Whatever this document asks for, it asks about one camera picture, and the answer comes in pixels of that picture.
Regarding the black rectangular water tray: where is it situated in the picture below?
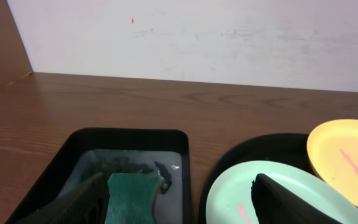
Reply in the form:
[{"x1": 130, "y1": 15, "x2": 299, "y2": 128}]
[{"x1": 7, "y1": 128, "x2": 193, "y2": 223}]

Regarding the yellow plate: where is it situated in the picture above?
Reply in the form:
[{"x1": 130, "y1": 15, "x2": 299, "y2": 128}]
[{"x1": 306, "y1": 119, "x2": 358, "y2": 208}]

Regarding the round black tray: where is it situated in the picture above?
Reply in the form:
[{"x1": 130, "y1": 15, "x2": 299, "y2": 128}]
[{"x1": 198, "y1": 133, "x2": 358, "y2": 224}]

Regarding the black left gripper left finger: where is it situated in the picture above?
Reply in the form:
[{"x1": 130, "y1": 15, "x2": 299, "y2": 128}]
[{"x1": 15, "y1": 172, "x2": 109, "y2": 224}]

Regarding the mint green plate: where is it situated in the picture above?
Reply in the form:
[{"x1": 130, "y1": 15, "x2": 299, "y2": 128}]
[{"x1": 206, "y1": 161, "x2": 358, "y2": 223}]

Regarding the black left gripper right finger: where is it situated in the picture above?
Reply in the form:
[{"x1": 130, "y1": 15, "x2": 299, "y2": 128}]
[{"x1": 251, "y1": 173, "x2": 339, "y2": 224}]

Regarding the green yellow sponge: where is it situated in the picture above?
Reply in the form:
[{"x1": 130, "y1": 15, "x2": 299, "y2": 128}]
[{"x1": 105, "y1": 173, "x2": 161, "y2": 224}]

